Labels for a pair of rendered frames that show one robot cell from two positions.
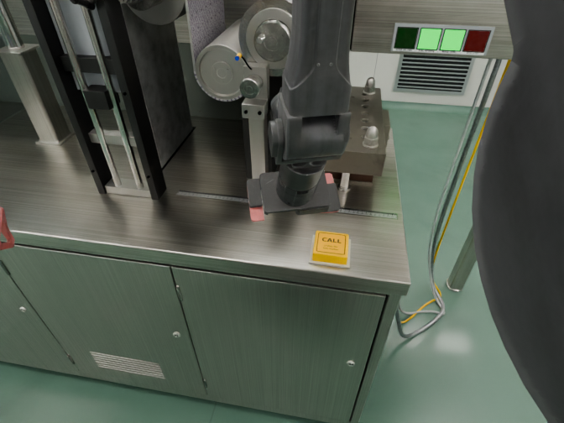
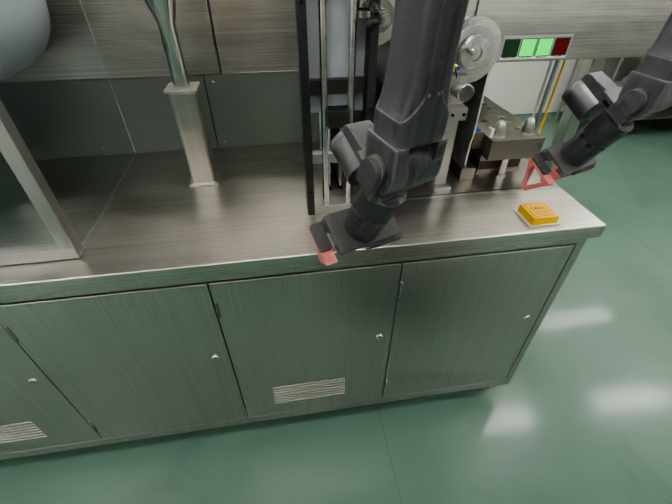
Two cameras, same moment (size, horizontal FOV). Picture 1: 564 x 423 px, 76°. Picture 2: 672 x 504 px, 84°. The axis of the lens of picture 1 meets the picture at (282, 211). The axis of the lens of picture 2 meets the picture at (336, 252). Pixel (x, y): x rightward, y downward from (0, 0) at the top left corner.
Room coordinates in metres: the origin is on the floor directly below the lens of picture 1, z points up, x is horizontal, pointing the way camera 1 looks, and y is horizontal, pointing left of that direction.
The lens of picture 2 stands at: (-0.06, 0.66, 1.46)
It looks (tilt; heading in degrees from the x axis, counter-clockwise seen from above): 40 degrees down; 341
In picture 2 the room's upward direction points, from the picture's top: straight up
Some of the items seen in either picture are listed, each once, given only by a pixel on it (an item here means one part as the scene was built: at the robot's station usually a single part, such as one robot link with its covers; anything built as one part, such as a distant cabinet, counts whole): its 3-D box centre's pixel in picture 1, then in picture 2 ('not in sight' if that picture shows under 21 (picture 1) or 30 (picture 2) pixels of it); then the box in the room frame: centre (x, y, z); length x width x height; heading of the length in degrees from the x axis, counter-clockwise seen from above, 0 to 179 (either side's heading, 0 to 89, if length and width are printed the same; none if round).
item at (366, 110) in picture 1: (351, 123); (484, 123); (0.92, -0.19, 1.00); 0.40 x 0.16 x 0.06; 170
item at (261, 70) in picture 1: (257, 135); (448, 136); (0.76, 0.06, 1.05); 0.06 x 0.05 x 0.31; 170
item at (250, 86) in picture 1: (250, 87); (464, 92); (0.72, 0.06, 1.18); 0.04 x 0.02 x 0.04; 80
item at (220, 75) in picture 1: (237, 55); not in sight; (0.94, 0.11, 1.17); 0.26 x 0.12 x 0.12; 170
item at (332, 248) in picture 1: (331, 247); (537, 213); (0.53, -0.10, 0.91); 0.07 x 0.07 x 0.02; 80
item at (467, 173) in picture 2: not in sight; (449, 153); (0.90, -0.07, 0.92); 0.28 x 0.04 x 0.04; 170
